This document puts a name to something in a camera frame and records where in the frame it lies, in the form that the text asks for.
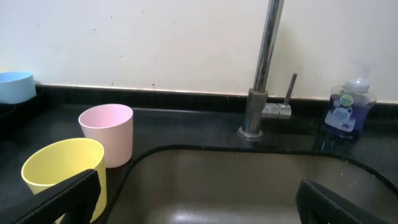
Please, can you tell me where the steel sink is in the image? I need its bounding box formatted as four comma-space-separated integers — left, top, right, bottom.
102, 145, 398, 224

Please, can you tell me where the yellow cup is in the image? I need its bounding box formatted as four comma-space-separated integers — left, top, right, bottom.
21, 138, 108, 224

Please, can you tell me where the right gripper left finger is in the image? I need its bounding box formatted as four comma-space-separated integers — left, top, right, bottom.
0, 169, 102, 224

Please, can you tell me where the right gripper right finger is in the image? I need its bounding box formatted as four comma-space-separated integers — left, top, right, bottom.
295, 179, 391, 224

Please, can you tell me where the steel tap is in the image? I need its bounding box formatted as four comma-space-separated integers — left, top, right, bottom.
238, 0, 299, 139

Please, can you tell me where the pink cup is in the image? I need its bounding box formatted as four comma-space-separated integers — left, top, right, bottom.
78, 103, 134, 169

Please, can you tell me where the blue soap bottle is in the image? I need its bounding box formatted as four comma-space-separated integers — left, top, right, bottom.
323, 58, 378, 140

